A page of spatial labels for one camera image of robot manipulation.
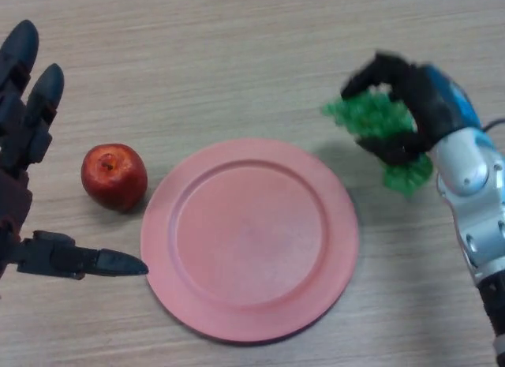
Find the pink round plate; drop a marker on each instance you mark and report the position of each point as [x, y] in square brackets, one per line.
[248, 240]

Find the red apple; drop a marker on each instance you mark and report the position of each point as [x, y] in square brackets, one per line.
[114, 177]

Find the green grape bunch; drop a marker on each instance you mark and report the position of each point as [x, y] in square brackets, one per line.
[371, 114]

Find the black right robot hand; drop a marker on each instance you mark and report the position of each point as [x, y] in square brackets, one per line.
[434, 102]

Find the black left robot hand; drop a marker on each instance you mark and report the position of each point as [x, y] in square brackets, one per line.
[16, 138]

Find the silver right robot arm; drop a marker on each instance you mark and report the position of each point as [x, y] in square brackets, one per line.
[469, 173]

